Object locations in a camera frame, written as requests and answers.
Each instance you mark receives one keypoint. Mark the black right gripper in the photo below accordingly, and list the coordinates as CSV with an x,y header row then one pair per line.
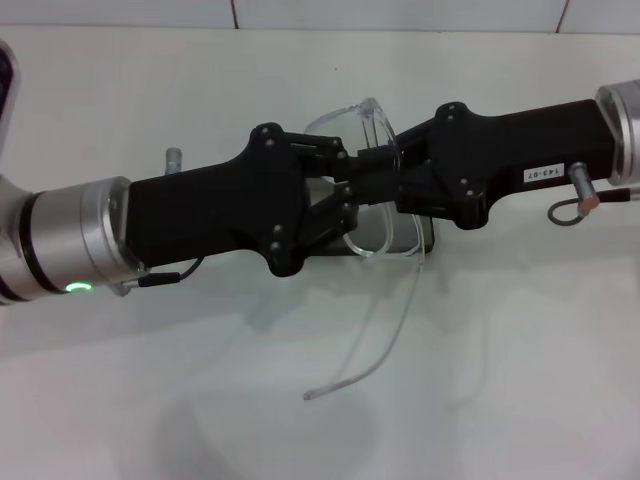
x,y
500,155

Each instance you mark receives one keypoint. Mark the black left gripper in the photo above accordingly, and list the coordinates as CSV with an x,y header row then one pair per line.
x,y
210,210

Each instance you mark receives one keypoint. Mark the black glasses case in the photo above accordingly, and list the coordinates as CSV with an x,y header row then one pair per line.
x,y
429,235

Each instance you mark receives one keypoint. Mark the clear white-framed glasses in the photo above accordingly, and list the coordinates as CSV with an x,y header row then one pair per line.
x,y
372,107

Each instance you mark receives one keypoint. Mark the silver left gripper stud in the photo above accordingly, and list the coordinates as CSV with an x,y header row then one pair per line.
x,y
174,160

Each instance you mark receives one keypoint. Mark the silver gripper stud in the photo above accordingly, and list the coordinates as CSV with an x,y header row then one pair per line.
x,y
586,190
174,160

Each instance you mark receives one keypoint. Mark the silver right gripper stud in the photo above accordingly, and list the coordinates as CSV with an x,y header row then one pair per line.
x,y
586,190

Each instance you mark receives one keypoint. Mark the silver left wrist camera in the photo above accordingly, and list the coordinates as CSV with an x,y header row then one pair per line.
x,y
7,100

